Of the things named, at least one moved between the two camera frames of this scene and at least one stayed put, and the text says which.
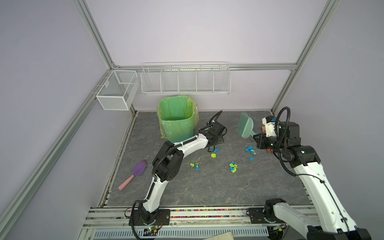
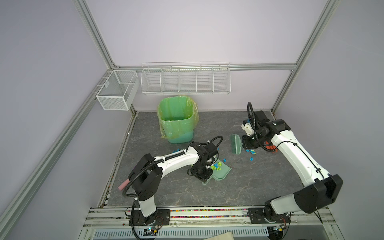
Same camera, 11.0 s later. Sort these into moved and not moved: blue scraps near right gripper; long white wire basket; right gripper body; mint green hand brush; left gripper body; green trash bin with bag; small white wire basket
Moved: right gripper body; left gripper body; mint green hand brush
Not moved: long white wire basket; small white wire basket; blue scraps near right gripper; green trash bin with bag
